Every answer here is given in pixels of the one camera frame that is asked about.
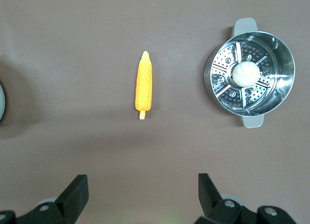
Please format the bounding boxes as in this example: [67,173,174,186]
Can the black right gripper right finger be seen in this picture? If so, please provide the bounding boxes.
[195,173,298,224]

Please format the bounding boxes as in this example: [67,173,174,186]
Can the steel pot green handles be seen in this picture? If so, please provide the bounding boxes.
[0,83,6,121]

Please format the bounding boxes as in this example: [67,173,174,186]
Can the yellow toy corn cob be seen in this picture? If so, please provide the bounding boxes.
[134,50,153,120]

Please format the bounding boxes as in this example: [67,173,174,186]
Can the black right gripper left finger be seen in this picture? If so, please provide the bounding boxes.
[0,174,89,224]

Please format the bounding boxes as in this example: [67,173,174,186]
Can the white steamed bun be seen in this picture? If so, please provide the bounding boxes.
[232,61,260,87]

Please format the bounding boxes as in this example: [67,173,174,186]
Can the steel steamer pot grey handles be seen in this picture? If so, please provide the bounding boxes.
[203,17,296,129]

